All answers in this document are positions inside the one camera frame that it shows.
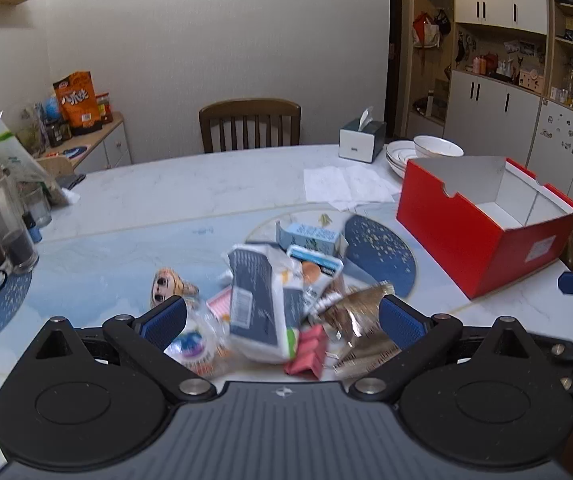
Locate small drinking glass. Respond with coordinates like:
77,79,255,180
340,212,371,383
21,187,53,229

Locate white cabinet with stickers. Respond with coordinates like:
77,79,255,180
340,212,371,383
525,99,573,202

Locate dark door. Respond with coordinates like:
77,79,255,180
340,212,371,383
389,0,416,140

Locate white bowl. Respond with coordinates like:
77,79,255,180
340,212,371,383
413,135,465,160

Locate brown foil wrapper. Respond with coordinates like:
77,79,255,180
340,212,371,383
317,282,403,379

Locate light blue carton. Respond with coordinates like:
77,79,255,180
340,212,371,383
275,221,350,257

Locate red-lid jar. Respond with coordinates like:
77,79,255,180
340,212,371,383
95,92,114,124

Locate glass jar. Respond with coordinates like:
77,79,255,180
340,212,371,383
0,164,40,276

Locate dark jar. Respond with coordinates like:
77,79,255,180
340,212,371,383
44,120,74,148

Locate plastic bag with green packaging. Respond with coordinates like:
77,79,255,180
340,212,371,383
0,110,81,207

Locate pink snack packet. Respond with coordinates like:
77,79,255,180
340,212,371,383
284,324,330,379

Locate low white cabinet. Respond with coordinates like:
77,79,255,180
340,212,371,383
36,112,132,177

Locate hanging bags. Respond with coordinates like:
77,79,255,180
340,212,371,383
411,9,453,50

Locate green and white tissue box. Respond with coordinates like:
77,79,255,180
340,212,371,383
339,107,387,163

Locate white paper napkins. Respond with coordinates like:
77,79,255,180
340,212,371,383
304,164,403,212

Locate orange snack bag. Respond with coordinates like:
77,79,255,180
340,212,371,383
52,71,104,129

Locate dark blue tissue pack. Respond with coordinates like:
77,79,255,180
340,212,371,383
225,244,308,364

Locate round blueberry snack packet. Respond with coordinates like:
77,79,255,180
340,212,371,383
166,305,231,377

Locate flat black device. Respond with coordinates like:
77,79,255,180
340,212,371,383
56,173,87,191

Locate striped face snack packet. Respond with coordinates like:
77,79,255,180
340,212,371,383
151,267,200,309

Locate wooden chair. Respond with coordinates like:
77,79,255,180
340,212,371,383
198,98,302,155

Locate pink card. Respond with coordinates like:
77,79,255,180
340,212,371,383
206,287,233,322

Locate white lower cabinets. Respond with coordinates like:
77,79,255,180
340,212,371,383
444,69,541,162

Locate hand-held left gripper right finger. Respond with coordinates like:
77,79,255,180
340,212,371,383
349,294,535,404

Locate blue-edged white snack packet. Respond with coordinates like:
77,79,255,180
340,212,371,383
286,245,345,311

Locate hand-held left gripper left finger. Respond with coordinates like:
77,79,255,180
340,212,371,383
31,295,217,404

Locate red cardboard box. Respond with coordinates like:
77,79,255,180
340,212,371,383
397,156,573,300

